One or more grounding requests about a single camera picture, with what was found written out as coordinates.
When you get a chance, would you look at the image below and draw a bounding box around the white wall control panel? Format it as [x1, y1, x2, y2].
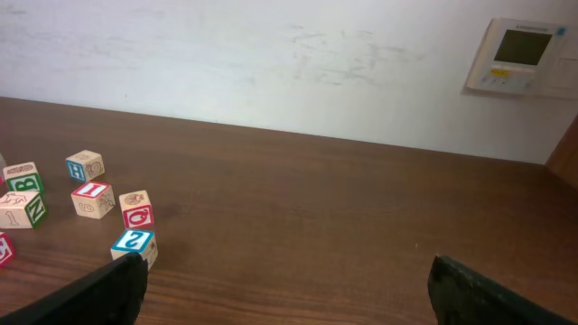
[464, 18, 577, 99]

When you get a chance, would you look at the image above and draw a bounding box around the red letter I block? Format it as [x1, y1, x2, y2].
[71, 181, 116, 219]

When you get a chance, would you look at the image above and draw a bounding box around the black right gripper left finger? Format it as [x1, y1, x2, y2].
[1, 253, 148, 325]

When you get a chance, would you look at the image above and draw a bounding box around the blue number 2 block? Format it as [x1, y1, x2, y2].
[110, 229, 158, 269]

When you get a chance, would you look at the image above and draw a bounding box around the blue letter H block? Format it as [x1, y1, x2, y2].
[65, 150, 105, 182]

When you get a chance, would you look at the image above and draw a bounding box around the green letter N block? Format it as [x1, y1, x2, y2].
[0, 191, 48, 228]

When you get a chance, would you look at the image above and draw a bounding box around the green letter B block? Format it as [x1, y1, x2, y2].
[3, 162, 43, 192]

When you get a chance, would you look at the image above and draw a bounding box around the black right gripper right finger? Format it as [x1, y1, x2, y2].
[427, 255, 577, 325]

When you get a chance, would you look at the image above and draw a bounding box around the red letter Q block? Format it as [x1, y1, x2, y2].
[119, 190, 154, 228]

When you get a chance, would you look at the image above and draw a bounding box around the red letter A block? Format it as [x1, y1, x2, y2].
[0, 232, 15, 267]

